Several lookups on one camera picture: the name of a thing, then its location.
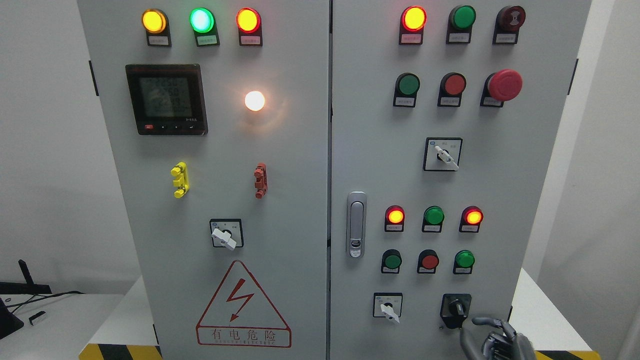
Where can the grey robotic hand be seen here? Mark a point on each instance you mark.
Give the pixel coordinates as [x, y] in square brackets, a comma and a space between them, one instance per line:
[508, 344]

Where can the black rotary knob switch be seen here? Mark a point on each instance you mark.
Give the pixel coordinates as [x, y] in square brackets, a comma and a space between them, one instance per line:
[455, 309]

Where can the yellow black hazard tape right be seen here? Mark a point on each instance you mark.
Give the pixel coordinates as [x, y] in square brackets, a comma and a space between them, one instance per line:
[566, 355]

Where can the yellow black hazard tape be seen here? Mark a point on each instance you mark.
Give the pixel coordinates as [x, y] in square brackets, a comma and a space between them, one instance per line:
[566, 355]
[95, 351]

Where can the green illuminated button lower right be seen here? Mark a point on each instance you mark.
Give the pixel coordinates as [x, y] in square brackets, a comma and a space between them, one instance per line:
[464, 261]

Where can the red push button lower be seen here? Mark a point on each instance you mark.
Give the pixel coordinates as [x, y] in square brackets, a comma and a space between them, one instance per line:
[428, 261]

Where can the red push button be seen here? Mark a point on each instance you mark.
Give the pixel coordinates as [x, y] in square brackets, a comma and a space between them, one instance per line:
[451, 87]
[428, 261]

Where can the red indicator lower right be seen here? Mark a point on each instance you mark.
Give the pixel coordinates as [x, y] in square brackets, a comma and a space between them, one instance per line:
[471, 219]

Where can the green push button lower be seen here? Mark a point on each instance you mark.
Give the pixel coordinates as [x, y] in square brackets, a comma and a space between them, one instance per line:
[391, 261]

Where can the green push button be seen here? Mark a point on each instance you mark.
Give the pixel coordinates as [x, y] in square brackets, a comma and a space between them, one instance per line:
[406, 90]
[391, 261]

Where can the green indicator lower middle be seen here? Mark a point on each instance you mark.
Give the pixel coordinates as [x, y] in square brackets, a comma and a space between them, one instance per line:
[432, 220]

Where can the red lit indicator lower left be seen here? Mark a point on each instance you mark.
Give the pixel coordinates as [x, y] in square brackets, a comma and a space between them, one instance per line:
[394, 219]

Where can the right grey cabinet door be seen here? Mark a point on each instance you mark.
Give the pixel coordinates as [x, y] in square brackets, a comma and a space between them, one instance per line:
[379, 149]

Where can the grey cabinet door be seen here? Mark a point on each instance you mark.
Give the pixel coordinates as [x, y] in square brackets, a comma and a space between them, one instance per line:
[285, 232]
[379, 149]

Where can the red emergency stop button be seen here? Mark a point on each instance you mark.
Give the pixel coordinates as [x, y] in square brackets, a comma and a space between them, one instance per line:
[501, 86]

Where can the red push button upper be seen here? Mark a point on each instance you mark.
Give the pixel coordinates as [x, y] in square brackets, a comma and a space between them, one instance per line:
[451, 87]

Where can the red electric warning sticker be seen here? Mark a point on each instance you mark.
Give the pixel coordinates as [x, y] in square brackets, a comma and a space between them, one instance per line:
[241, 314]

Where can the green push button upper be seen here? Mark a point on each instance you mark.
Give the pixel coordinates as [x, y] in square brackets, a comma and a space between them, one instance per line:
[406, 90]

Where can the red terminal clip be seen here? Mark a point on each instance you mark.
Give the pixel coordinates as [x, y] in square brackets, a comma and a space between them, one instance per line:
[260, 180]

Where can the dark red buzzer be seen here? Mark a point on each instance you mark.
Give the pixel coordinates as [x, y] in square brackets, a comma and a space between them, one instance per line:
[509, 21]

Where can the green indicator light top right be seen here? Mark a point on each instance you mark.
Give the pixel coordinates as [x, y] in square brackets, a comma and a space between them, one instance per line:
[460, 25]

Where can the red indicator light top right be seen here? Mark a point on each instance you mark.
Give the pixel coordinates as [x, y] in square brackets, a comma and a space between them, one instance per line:
[412, 25]

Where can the white glowing lamp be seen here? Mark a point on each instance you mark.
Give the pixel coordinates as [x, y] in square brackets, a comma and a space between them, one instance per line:
[255, 100]

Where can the yellow terminal clip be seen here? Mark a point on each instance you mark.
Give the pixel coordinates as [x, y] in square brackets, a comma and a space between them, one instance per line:
[180, 179]

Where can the left grey cabinet door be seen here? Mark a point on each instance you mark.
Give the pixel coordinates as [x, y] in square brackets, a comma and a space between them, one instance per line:
[285, 232]

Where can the red indicator light left door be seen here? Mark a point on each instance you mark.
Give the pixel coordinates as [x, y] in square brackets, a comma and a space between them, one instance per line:
[249, 23]

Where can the yellow black hazard tape left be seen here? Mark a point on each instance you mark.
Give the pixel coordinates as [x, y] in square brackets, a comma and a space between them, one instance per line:
[95, 351]

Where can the black digital power meter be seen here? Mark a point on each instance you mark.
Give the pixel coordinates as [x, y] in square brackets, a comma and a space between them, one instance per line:
[167, 99]

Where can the green lit indicator light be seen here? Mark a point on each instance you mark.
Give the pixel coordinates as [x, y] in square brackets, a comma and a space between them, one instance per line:
[204, 27]

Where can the yellow indicator light top left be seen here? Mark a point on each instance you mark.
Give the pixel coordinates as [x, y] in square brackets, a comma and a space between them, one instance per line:
[157, 28]

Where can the black monitor stand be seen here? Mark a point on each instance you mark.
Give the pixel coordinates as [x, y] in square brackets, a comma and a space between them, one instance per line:
[9, 323]

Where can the black device with antenna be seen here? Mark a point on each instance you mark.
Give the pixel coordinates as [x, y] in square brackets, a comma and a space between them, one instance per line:
[29, 287]

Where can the lower white selector switch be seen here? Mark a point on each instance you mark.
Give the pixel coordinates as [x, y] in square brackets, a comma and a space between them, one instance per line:
[388, 305]

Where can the upper right white selector switch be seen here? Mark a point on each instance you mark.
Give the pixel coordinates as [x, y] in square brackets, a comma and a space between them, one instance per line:
[442, 154]

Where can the silver door latch handle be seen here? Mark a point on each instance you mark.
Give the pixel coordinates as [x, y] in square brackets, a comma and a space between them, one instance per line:
[356, 223]

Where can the left door white selector switch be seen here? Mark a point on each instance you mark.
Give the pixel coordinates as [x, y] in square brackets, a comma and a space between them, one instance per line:
[227, 233]

